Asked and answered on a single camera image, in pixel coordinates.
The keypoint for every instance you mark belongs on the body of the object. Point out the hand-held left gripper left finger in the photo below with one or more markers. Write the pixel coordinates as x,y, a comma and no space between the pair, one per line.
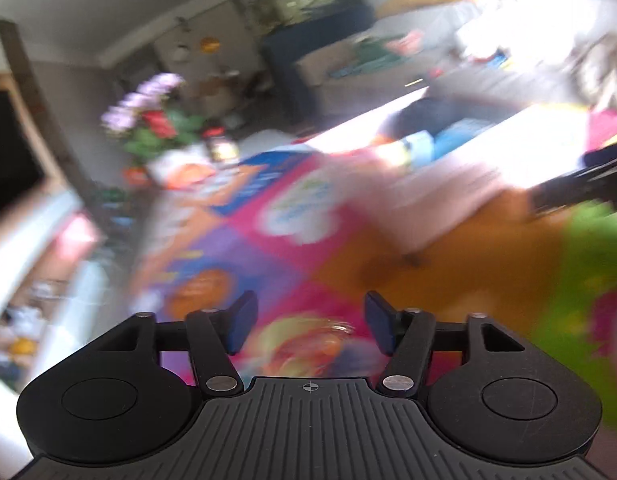
242,325

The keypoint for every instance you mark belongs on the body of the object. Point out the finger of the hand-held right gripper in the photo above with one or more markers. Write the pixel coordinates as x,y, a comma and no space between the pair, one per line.
608,157
578,191

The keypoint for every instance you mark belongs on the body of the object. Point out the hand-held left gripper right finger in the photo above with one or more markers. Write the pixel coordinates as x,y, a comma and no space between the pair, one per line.
381,322

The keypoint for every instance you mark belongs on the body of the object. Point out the pink cardboard box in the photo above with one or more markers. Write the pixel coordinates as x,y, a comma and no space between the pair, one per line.
438,195

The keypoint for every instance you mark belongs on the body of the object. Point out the colourful printed desktop mat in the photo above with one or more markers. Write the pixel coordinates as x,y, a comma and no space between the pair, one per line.
338,250

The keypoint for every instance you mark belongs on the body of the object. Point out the blue object in box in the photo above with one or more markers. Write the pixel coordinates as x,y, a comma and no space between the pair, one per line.
453,136

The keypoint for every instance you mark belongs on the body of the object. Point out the grey sofa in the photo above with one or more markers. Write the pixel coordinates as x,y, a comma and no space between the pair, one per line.
488,75

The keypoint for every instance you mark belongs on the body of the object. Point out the orange bowl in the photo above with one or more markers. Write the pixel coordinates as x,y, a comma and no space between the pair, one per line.
188,176

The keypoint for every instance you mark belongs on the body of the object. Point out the glass jar with red lid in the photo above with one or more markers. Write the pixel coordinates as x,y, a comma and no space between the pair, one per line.
221,147

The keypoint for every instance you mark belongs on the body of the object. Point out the dark fuzzy ball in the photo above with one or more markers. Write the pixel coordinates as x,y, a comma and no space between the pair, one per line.
413,117

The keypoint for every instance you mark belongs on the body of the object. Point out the orange floor box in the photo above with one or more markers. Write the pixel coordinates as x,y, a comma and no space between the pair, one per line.
136,176

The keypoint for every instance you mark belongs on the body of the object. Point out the pink box on shelf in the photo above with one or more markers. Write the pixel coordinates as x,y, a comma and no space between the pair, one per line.
78,235

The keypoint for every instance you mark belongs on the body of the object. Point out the potted purple orchid plant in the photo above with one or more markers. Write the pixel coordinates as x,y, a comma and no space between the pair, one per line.
153,120

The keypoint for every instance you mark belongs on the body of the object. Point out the pink cloth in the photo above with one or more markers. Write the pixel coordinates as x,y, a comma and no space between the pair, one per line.
406,42

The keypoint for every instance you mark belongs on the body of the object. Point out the beige dining chair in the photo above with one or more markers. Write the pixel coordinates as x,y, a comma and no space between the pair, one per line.
218,91

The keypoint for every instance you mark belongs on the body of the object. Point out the green cloth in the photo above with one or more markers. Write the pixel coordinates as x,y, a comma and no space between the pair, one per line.
376,52

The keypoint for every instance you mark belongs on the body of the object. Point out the dark blue cabinet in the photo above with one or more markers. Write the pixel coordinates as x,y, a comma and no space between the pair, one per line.
293,60

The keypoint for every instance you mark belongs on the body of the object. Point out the black television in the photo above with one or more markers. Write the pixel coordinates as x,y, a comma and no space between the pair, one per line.
8,155

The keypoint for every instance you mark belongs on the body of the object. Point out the white wall shelf unit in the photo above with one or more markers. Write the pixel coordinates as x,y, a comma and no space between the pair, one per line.
38,270

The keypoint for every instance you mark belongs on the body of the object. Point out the round wall clock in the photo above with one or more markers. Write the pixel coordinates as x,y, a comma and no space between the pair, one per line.
181,52

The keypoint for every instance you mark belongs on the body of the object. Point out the yellow round wall decoration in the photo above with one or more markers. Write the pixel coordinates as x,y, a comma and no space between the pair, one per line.
210,44

